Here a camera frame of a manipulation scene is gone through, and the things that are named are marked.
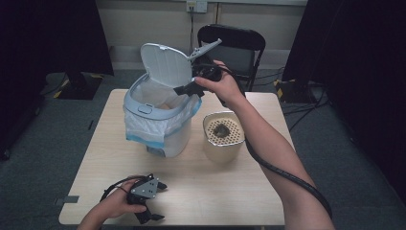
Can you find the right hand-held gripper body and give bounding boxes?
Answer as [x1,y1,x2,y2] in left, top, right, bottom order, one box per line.
[188,37,224,81]

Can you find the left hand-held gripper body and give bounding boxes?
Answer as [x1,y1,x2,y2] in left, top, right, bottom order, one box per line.
[126,172,161,225]

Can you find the white trash can grey lid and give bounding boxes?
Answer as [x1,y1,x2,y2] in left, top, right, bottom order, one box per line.
[123,42,204,158]

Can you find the dark wet tea leaves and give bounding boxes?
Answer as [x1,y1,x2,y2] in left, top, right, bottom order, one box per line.
[213,123,231,139]

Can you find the beige strainer container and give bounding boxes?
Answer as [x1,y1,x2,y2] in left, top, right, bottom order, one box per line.
[202,110,247,164]

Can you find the person's right hand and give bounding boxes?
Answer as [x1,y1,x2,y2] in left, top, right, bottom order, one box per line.
[193,59,246,108]

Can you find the person's left hand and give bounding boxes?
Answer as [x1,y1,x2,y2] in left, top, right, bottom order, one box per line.
[91,177,148,222]

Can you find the black folding chair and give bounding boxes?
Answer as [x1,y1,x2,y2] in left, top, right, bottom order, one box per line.
[196,23,267,92]

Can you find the white blue plastic trash bag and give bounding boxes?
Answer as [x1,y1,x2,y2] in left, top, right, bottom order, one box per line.
[124,76,203,150]

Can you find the grey tape strip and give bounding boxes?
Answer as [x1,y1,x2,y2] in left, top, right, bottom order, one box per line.
[54,195,80,206]

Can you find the black stand base striped tape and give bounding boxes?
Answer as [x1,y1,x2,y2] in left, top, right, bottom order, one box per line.
[273,78,322,104]
[40,71,105,101]

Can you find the black curtain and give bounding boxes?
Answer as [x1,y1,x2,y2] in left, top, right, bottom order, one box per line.
[0,0,115,161]
[282,0,406,205]

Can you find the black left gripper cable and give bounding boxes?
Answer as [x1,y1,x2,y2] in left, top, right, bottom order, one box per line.
[100,173,148,203]

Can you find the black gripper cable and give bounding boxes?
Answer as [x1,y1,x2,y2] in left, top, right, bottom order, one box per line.
[192,62,333,220]
[100,173,148,203]

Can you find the black wall socket cable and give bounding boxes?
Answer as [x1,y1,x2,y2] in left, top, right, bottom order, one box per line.
[189,10,198,57]

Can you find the white wall socket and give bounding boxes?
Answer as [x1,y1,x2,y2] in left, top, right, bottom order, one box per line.
[186,0,209,14]

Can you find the black floor cables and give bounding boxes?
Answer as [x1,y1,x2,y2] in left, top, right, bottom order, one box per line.
[255,66,331,132]

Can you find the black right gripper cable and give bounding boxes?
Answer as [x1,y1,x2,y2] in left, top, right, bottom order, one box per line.
[192,62,333,220]

